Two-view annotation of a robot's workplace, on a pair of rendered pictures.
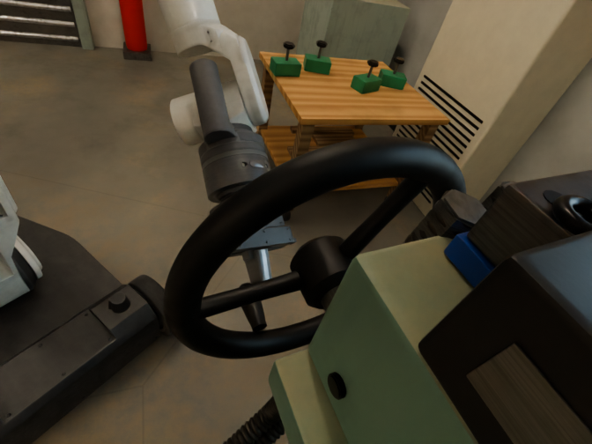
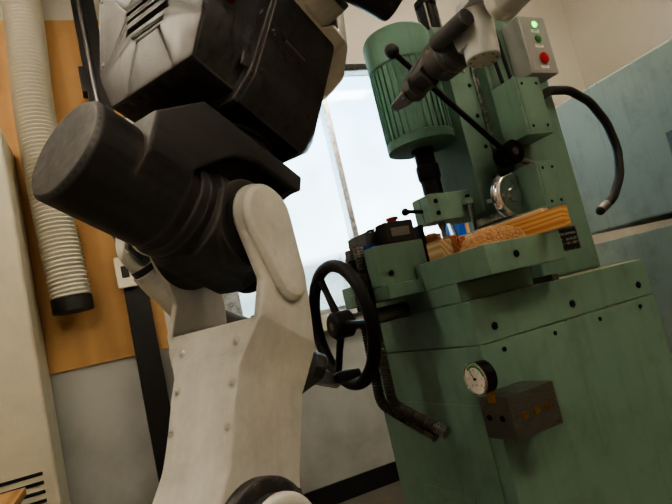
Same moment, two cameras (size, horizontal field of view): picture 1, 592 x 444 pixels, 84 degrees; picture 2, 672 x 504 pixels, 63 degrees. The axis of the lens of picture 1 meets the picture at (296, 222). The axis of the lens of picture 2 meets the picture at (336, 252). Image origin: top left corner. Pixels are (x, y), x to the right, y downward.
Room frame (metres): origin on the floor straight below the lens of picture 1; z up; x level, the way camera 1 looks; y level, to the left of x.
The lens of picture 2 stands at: (0.05, 1.17, 0.83)
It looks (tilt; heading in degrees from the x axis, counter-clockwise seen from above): 7 degrees up; 276
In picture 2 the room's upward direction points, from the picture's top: 13 degrees counter-clockwise
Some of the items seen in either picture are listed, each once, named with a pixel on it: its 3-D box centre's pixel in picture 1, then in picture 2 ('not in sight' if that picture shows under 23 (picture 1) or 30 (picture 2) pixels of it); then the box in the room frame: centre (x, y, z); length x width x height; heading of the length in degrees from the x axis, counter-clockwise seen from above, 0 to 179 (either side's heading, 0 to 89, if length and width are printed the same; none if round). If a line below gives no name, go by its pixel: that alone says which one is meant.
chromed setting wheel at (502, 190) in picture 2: not in sight; (511, 195); (-0.26, -0.20, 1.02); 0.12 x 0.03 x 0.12; 34
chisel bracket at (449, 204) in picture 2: not in sight; (445, 211); (-0.10, -0.24, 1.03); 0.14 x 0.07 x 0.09; 34
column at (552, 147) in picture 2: not in sight; (507, 155); (-0.33, -0.39, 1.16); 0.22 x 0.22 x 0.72; 34
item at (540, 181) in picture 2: not in sight; (537, 189); (-0.33, -0.20, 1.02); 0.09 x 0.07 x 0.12; 124
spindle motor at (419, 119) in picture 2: not in sight; (408, 93); (-0.09, -0.23, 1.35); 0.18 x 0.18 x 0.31
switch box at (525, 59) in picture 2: not in sight; (530, 50); (-0.43, -0.29, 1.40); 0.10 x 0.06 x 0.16; 34
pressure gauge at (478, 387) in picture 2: not in sight; (483, 381); (-0.05, 0.10, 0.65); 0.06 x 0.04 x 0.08; 124
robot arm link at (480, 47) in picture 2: not in sight; (464, 40); (-0.18, 0.12, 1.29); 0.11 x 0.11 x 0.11; 34
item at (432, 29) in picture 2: not in sight; (433, 30); (-0.20, -0.31, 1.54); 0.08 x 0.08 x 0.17; 34
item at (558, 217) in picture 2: not in sight; (456, 250); (-0.10, -0.20, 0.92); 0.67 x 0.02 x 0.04; 124
